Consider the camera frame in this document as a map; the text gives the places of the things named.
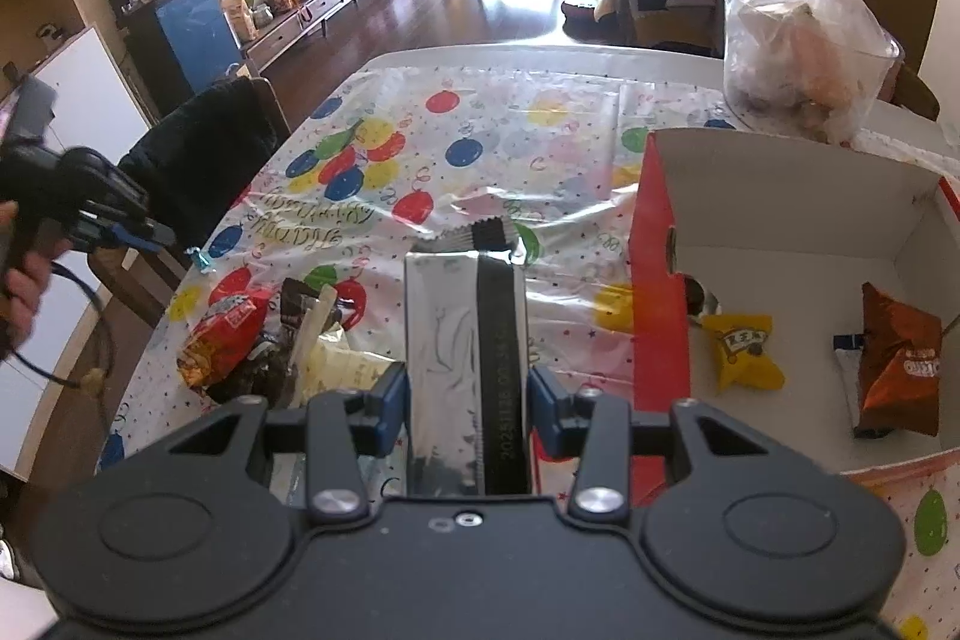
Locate clear plastic bag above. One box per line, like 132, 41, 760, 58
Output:
726, 0, 899, 145

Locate balloon print plastic tablecloth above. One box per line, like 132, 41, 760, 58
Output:
97, 62, 960, 640

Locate yellow snack packet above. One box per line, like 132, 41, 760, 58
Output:
700, 313, 786, 394

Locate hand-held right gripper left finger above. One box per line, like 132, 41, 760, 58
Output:
169, 362, 411, 526

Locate wooden television cabinet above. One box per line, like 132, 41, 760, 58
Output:
243, 0, 411, 80

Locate red cardboard box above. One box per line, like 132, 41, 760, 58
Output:
628, 126, 960, 510

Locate orange red chip packet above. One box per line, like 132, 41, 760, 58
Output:
176, 286, 284, 391

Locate wooden armchair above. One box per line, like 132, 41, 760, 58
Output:
596, 0, 721, 58

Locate black cable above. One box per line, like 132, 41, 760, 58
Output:
0, 257, 115, 387

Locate red foil snack packet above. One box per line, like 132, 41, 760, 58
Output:
831, 281, 944, 440

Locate cream snack packet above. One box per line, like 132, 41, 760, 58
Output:
289, 286, 400, 417

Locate yellow paper bag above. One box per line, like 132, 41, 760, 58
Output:
220, 0, 257, 46

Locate clear plastic tub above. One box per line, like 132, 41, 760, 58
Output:
716, 0, 902, 144

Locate dark cabinet with blue panel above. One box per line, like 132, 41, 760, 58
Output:
97, 0, 246, 121

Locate person's left hand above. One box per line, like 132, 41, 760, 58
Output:
0, 239, 74, 345

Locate dark brown snack packet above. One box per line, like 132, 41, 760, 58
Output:
279, 278, 355, 350

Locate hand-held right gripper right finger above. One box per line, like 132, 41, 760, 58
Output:
527, 364, 771, 526

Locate white cabinet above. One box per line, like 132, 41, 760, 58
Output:
0, 25, 152, 485

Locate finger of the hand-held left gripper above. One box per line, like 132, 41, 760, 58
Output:
73, 201, 179, 255

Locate round floor cushion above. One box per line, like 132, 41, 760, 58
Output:
562, 0, 625, 43

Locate silver foil snack packet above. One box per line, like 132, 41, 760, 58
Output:
403, 218, 536, 500

